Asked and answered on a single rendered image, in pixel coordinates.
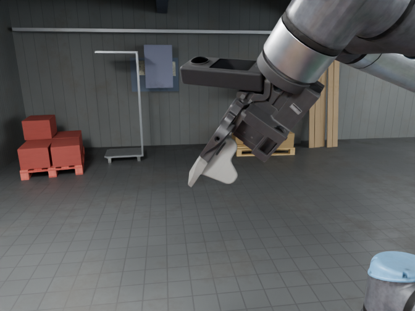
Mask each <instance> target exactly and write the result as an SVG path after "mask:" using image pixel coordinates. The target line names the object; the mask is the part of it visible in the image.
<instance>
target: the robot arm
mask: <svg viewBox="0 0 415 311"><path fill-rule="evenodd" d="M334 60H337V61H339V62H341V63H344V64H346V65H349V66H350V67H353V68H356V69H358V70H360V71H363V72H365V73H368V74H370V75H373V76H375V77H377V78H380V79H382V80H385V81H387V82H389V83H392V84H394V85H397V86H399V87H402V88H404V89H407V90H409V91H412V92H414V93H415V0H291V2H290V4H289V5H288V7H287V9H286V10H285V12H284V13H283V15H282V16H281V18H280V19H279V21H278V22H277V24H276V26H275V28H274V29H273V30H272V33H271V34H270V36H269V37H268V39H267V41H266V42H265V44H264V49H263V50H262V52H261V53H260V55H259V57H258V59H257V60H245V59H226V58H216V57H198V56H196V57H194V58H192V59H191V60H189V61H188V62H187V63H185V64H184V65H183V66H181V67H180V75H181V80H182V83H184V84H188V85H200V86H211V87H217V88H228V89H239V91H238V92H237V98H236V99H235V100H234V101H233V102H232V104H231V106H230V107H229V108H228V110H227V111H226V113H225V115H224V116H223V117H222V119H221V121H220V126H219V127H218V129H217V130H216V132H215V133H214V134H213V136H212V138H211V139H210V140H209V142H208V143H207V145H206V147H205V148H204V149H203V151H202V153H201V154H200V156H199V157H198V159H197V160H196V162H195V164H194V165H193V166H192V168H191V170H190V172H189V179H188V185H189V186H190V187H192V186H193V185H194V183H195V182H196V180H197V179H198V178H199V176H200V175H205V176H208V177H210V178H213V179H215V180H218V181H221V182H223V183H225V184H231V183H233V182H234V181H235V180H236V179H237V176H238V173H237V171H236V170H235V167H234V166H233V164H232V157H233V156H234V154H235V153H236V151H237V143H236V141H235V140H234V139H232V138H227V136H228V135H231V134H232V133H233V135H234V136H236V137H237V138H238V139H240V140H241V141H243V144H244V145H245V146H247V147H248V148H250V149H251V150H252V152H251V153H252V154H253V155H255V156H256V157H257V158H259V159H260V160H262V161H263V162H264V163H265V161H266V160H267V159H268V158H269V157H270V156H271V155H272V154H273V153H274V152H275V150H276V149H277V148H278V147H279V146H280V145H281V144H282V143H283V142H284V141H285V140H286V139H287V138H288V137H287V136H288V134H289V132H290V131H291V129H292V128H293V127H294V126H295V125H296V124H297V123H298V122H299V121H300V120H301V118H302V117H303V116H304V115H305V114H306V112H307V111H308V110H309V109H310V108H311V107H312V106H313V105H314V104H315V102H316V101H317V100H318V99H319V98H320V96H321V92H322V90H323V89H324V85H323V84H322V83H320V82H319V81H318V79H319V78H320V77H321V76H322V74H323V73H324V72H325V71H326V70H327V69H328V67H329V66H330V65H331V63H332V62H333V61H334ZM225 141H226V144H225V145H224V147H223V148H222V149H221V151H220V152H219V153H218V155H217V154H216V153H217V151H218V150H219V149H220V147H221V146H222V145H223V143H224V142H225ZM367 273H368V278H367V285H366V293H365V297H364V304H363V308H362V309H361V311H415V255H413V254H409V253H405V252H397V251H387V252H381V253H378V254H376V255H375V256H373V258H372V260H371V264H370V267H369V269H368V271H367Z"/></svg>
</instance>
